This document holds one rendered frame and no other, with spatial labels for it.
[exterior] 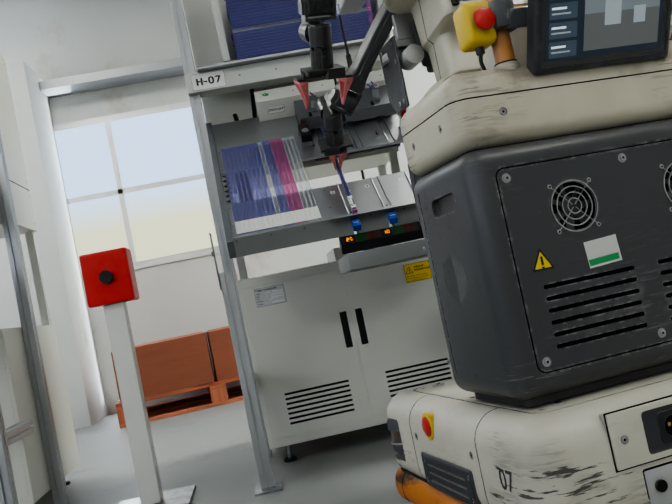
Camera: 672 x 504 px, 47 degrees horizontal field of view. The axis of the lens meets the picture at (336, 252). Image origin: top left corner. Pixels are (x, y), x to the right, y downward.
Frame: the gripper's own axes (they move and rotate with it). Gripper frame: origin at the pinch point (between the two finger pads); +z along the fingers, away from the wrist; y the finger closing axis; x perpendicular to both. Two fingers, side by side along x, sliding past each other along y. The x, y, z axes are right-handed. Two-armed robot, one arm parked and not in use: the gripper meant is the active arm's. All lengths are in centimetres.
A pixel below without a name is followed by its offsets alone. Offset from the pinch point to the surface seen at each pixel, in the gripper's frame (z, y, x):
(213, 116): 6, 37, -57
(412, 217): 5.3, -17.0, 26.6
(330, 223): 1.2, 7.8, 26.9
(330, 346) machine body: 50, 13, 29
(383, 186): 2.3, -11.8, 12.3
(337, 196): 2.1, 3.0, 13.1
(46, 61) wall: 100, 154, -352
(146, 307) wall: 238, 117, -222
